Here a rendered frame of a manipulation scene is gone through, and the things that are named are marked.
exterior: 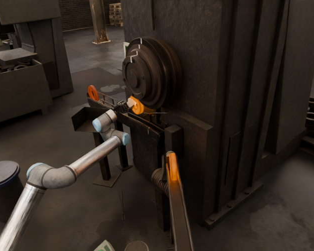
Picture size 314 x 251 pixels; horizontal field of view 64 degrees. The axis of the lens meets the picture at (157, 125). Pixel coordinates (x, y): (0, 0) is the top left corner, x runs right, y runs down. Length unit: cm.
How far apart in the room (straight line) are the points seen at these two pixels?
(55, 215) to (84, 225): 29
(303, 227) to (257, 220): 33
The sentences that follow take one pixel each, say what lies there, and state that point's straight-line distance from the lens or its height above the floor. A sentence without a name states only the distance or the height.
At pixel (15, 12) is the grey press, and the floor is 140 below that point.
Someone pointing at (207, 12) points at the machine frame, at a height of 150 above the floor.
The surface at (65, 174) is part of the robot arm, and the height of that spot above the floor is 75.
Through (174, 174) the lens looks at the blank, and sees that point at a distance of 141.
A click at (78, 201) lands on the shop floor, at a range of 241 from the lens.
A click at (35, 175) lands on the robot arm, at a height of 74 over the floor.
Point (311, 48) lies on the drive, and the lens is 224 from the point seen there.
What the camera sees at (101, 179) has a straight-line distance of 254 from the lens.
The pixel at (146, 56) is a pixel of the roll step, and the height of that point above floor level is 126.
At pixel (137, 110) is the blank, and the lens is 194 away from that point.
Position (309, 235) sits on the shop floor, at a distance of 225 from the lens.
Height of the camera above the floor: 165
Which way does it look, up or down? 30 degrees down
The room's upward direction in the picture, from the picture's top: 4 degrees counter-clockwise
